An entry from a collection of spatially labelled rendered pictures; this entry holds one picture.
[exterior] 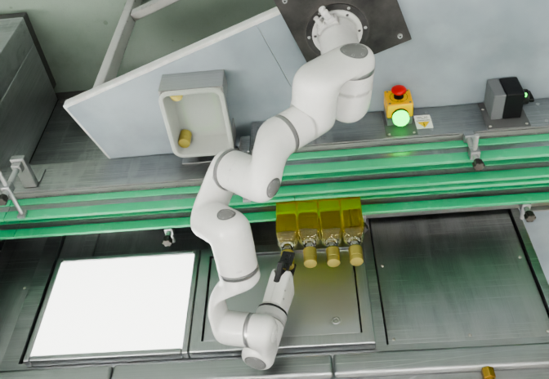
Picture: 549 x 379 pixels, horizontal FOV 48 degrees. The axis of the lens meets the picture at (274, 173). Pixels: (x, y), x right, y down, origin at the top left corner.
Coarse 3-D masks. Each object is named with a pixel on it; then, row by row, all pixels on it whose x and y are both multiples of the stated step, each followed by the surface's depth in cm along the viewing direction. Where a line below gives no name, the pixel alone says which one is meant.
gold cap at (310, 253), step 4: (304, 248) 157; (308, 248) 156; (312, 248) 156; (304, 252) 156; (308, 252) 155; (312, 252) 155; (316, 252) 157; (304, 256) 155; (308, 256) 154; (312, 256) 154; (316, 256) 156; (304, 260) 155; (308, 260) 154; (312, 260) 154; (316, 260) 155; (304, 264) 155; (308, 264) 155; (312, 264) 155; (316, 264) 155
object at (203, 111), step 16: (160, 96) 159; (192, 96) 168; (208, 96) 168; (224, 96) 160; (176, 112) 171; (192, 112) 171; (208, 112) 171; (224, 112) 162; (176, 128) 172; (192, 128) 175; (208, 128) 175; (224, 128) 175; (176, 144) 172; (192, 144) 175; (208, 144) 175; (224, 144) 174
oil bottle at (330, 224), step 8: (320, 200) 167; (328, 200) 167; (336, 200) 167; (320, 208) 165; (328, 208) 165; (336, 208) 164; (320, 216) 163; (328, 216) 162; (336, 216) 162; (320, 224) 161; (328, 224) 160; (336, 224) 160; (320, 232) 160; (328, 232) 159; (336, 232) 159
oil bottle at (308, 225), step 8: (304, 200) 167; (312, 200) 167; (304, 208) 165; (312, 208) 165; (304, 216) 163; (312, 216) 163; (304, 224) 161; (312, 224) 161; (304, 232) 159; (312, 232) 159; (304, 240) 159
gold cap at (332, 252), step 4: (328, 248) 156; (332, 248) 156; (336, 248) 156; (328, 252) 155; (332, 252) 155; (336, 252) 155; (328, 256) 154; (332, 256) 154; (336, 256) 154; (328, 260) 154; (332, 260) 154; (336, 260) 154; (340, 260) 155; (328, 264) 155; (332, 264) 155; (336, 264) 155
